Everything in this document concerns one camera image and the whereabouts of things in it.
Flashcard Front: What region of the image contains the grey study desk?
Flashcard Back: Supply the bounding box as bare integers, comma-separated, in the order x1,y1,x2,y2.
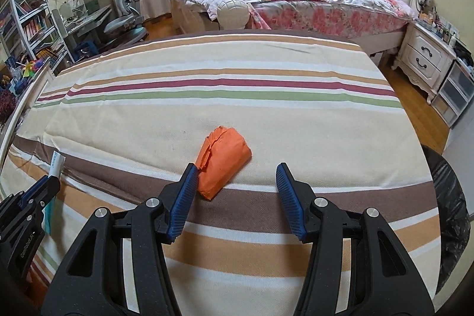
47,0,112,54

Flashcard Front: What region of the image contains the plastic drawer unit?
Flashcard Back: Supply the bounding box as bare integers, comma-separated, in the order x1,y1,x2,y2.
431,59,474,128

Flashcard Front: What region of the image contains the orange paper bag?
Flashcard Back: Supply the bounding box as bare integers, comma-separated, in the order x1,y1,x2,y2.
195,126,252,200

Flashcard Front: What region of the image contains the black trash bag bin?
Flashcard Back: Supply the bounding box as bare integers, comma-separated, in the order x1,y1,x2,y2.
422,144,471,293

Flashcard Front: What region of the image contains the white nightstand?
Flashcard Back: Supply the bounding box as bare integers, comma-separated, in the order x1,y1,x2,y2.
391,22,456,104

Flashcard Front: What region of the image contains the white bookshelf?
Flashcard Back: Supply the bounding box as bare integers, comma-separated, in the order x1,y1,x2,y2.
1,0,71,73

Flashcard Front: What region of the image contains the white bed frame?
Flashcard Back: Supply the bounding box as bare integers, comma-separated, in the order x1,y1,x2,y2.
169,0,407,55

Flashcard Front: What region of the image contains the grey desk chair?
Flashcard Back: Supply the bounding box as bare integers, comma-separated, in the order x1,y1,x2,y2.
104,0,148,47

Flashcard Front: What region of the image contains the white teal tube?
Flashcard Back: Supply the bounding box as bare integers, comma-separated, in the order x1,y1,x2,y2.
43,151,66,235

